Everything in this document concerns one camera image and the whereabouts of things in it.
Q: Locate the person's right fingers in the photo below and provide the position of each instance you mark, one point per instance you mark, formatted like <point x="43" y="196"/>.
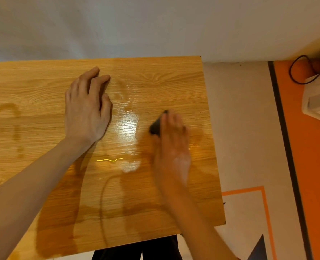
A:
<point x="173" y="123"/>

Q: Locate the person's left forearm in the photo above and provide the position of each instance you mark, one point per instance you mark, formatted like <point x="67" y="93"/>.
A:
<point x="27" y="192"/>

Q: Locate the person's left little finger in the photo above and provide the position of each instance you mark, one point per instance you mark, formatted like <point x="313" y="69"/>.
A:
<point x="67" y="96"/>

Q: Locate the person's left middle finger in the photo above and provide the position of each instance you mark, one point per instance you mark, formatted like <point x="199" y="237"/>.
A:
<point x="87" y="77"/>

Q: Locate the white appliance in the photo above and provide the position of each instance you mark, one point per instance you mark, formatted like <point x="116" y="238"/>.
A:
<point x="318" y="100"/>

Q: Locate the person's black trousers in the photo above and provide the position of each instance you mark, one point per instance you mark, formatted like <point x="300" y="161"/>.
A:
<point x="149" y="249"/>

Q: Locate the black wiping sponge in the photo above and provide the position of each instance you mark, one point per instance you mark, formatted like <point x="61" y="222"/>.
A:
<point x="155" y="127"/>

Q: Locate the person's left thumb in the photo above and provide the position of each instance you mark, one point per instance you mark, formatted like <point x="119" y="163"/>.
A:
<point x="106" y="106"/>

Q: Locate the person's right hand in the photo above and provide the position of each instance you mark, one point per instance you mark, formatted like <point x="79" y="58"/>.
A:
<point x="172" y="154"/>

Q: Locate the person's left hand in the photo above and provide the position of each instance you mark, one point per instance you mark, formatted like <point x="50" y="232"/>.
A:
<point x="84" y="119"/>

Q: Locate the person's right forearm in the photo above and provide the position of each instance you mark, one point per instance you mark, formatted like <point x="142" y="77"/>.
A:
<point x="197" y="227"/>

